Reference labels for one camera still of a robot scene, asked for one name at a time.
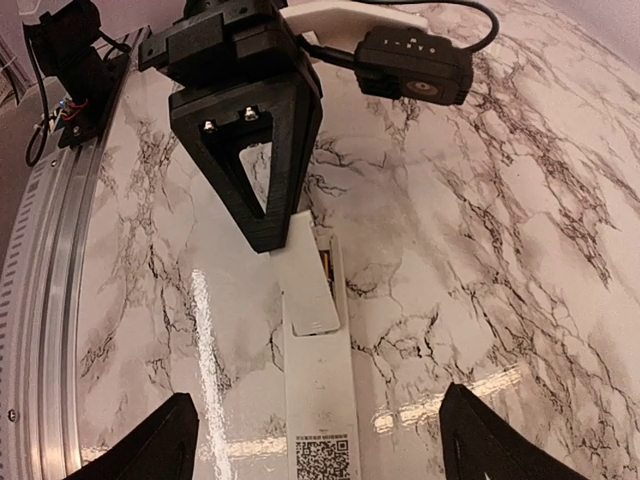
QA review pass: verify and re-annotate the white remote control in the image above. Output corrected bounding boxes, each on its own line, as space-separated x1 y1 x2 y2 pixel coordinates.
281 228 361 479

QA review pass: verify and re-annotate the gold white AAA battery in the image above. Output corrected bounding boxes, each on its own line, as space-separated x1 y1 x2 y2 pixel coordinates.
319 250 334 291

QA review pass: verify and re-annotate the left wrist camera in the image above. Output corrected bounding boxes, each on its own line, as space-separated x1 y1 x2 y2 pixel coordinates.
278 0 476 107

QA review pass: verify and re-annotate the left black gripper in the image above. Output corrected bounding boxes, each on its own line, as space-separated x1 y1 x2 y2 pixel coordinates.
139 1 323 253

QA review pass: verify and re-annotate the white battery cover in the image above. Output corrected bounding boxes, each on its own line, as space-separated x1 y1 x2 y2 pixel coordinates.
269 211 340 337

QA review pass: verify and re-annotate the aluminium front rail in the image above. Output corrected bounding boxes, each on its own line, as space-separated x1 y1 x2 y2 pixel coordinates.
0 24 151 480

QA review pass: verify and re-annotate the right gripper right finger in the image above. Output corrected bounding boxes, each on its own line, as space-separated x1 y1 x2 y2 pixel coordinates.
439 383 583 479

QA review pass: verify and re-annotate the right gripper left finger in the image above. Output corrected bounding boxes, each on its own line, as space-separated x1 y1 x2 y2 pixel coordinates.
69 393 199 480

